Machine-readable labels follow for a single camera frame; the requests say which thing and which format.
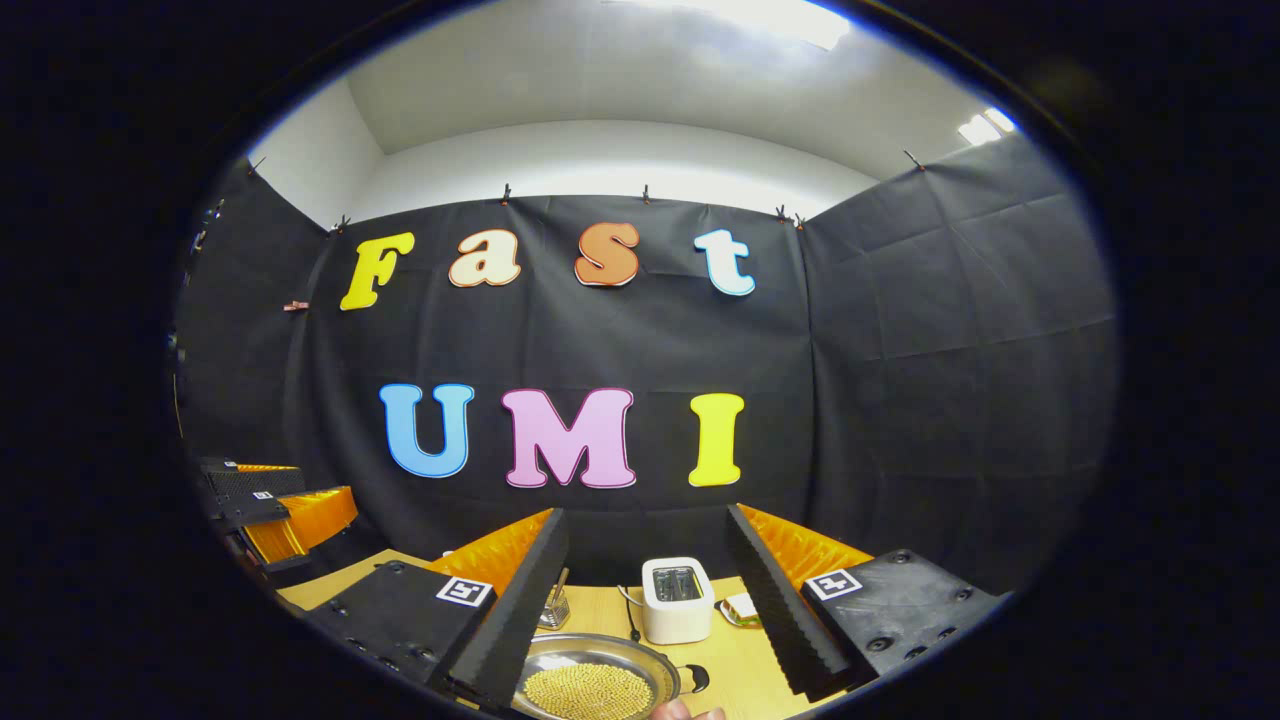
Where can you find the wooden spoon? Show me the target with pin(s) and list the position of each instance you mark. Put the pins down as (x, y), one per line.
(561, 582)

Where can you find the sandwich with lettuce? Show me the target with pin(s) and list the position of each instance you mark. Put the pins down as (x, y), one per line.
(742, 605)

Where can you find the white toaster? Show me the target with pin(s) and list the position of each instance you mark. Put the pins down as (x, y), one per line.
(678, 610)

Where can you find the long ceiling light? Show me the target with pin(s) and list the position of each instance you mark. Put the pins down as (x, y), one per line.
(770, 20)

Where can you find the pile of soybeans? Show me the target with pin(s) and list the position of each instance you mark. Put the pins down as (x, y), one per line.
(590, 692)

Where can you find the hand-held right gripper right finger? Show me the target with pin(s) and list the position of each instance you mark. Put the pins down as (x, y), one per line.
(780, 600)

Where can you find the black backdrop cloth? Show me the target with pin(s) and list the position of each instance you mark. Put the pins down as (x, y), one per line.
(620, 340)

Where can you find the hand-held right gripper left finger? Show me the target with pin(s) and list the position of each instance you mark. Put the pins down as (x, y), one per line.
(515, 610)

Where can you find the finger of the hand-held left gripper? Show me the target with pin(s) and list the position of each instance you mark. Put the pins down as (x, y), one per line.
(255, 482)
(250, 510)

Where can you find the small ceiling light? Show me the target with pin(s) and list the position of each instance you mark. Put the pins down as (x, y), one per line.
(985, 127)

